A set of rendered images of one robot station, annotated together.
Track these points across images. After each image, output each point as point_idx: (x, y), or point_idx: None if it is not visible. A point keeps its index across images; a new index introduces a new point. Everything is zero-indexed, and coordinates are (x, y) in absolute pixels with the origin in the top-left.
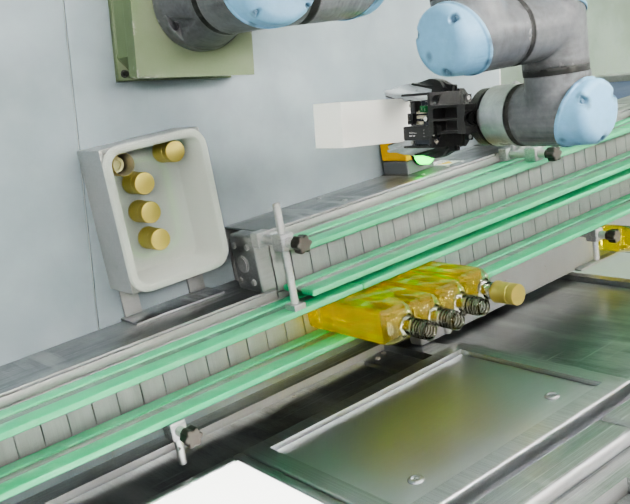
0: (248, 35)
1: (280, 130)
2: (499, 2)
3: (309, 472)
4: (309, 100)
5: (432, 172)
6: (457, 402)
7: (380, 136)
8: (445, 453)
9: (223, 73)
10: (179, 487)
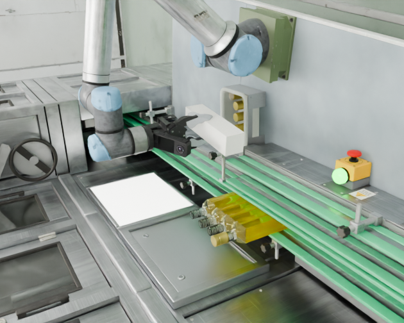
0: (270, 64)
1: (304, 116)
2: (83, 90)
3: (168, 216)
4: (321, 109)
5: (327, 187)
6: (199, 253)
7: (195, 129)
8: (158, 244)
9: (259, 77)
10: (182, 195)
